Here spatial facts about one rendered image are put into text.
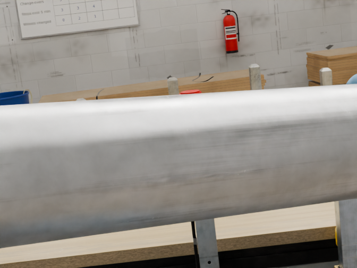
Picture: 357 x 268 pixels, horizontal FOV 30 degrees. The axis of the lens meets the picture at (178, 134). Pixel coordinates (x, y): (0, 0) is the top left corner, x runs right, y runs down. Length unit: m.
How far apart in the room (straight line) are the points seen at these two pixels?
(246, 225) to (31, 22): 6.96
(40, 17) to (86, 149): 7.87
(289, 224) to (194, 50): 6.94
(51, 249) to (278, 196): 1.07
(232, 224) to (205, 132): 1.07
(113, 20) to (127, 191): 7.83
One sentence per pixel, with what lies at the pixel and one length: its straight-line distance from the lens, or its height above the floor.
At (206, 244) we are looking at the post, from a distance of 1.23.
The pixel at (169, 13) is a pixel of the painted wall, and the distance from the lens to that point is 8.26.
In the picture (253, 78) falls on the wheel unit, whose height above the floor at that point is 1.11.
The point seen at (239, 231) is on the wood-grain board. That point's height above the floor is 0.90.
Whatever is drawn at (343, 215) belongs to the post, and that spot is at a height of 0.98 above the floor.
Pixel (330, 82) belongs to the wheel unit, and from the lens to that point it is 2.32.
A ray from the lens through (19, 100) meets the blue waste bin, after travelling 6.65.
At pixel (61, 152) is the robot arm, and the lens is 0.38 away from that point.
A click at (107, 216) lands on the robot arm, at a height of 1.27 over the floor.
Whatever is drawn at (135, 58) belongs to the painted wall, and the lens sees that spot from 8.25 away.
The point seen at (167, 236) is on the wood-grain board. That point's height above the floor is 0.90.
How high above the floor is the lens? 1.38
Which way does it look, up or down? 11 degrees down
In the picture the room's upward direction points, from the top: 7 degrees counter-clockwise
